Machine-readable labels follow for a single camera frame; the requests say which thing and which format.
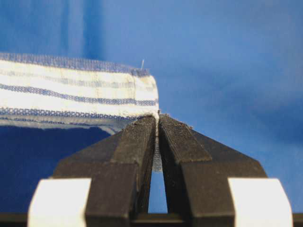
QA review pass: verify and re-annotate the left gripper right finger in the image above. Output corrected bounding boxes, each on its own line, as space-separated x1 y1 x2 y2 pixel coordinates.
159 114 267 227

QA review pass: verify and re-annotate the blue white striped towel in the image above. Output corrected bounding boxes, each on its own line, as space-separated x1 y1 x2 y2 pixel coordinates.
0 52 164 172

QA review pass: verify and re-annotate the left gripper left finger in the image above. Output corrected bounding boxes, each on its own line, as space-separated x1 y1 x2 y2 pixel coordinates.
53 117 156 227

